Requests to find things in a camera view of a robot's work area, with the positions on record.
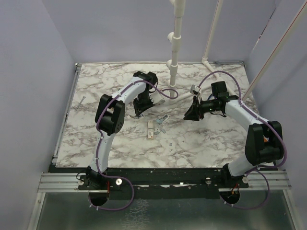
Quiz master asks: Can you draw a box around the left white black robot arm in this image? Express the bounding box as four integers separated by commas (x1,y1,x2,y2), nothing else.
85,71,158,189

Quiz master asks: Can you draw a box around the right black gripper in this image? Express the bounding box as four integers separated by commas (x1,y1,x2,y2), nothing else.
184,95,220,121

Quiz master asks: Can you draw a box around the small silver wrench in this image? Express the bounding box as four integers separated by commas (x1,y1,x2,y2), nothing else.
75,96,86,111

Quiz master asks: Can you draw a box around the white staple box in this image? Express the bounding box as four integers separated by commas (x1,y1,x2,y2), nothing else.
147,120,154,140

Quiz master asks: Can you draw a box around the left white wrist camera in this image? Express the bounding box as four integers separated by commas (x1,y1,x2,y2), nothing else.
149,92,165,105

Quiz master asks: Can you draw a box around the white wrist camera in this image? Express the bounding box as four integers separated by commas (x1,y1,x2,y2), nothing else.
149,92,165,105
190,85,201,96

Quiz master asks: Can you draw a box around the white stapler base piece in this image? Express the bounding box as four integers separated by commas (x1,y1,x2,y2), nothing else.
129,114,144,119

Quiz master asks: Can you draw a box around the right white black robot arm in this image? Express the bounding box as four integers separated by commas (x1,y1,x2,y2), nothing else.
184,81,284,187

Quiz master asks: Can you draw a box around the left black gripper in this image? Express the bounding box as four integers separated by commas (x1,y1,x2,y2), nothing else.
133,91,155,116

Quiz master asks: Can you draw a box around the white PVC pipe frame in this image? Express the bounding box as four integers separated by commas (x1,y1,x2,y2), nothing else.
165,0,307,106

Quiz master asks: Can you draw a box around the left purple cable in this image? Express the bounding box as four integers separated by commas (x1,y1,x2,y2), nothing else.
88,80,178,211

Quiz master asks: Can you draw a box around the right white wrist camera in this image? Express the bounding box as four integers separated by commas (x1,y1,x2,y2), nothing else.
190,85,201,96

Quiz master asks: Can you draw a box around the aluminium extrusion rail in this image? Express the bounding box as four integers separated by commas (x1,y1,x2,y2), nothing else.
37,171,292,193

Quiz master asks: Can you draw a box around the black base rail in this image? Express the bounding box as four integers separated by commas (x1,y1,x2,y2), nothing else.
49,164,264,199

